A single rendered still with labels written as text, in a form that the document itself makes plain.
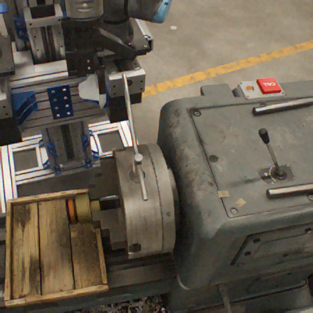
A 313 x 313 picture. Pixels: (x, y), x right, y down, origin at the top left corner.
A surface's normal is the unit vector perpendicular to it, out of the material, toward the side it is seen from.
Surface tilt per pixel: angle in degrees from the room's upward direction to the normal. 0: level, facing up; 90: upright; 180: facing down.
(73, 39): 72
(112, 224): 9
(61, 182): 0
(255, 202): 0
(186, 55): 0
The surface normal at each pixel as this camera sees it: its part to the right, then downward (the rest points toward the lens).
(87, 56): 0.22, 0.55
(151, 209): 0.18, 0.02
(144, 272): 0.06, -0.61
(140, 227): 0.21, 0.29
